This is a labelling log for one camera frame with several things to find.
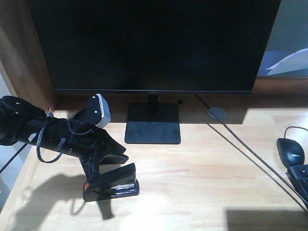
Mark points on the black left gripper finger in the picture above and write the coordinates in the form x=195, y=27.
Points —
x=91, y=166
x=107, y=150

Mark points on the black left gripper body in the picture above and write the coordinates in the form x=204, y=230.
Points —
x=65, y=136

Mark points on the black stapler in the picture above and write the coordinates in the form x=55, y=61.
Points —
x=117, y=183

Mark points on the white paper sheets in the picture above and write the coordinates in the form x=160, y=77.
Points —
x=293, y=62

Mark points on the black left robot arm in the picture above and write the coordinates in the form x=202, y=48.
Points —
x=11, y=108

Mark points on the brown wooden desk side panel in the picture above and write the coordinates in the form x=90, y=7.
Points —
x=22, y=63

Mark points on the black computer monitor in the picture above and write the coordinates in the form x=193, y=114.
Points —
x=153, y=46

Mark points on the black computer mouse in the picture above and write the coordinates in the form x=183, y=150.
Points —
x=290, y=151

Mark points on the black keyboard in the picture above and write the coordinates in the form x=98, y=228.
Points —
x=298, y=176

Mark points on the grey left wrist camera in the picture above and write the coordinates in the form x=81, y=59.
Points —
x=97, y=111

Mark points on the grey desk cable grommet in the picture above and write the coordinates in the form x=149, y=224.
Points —
x=215, y=112

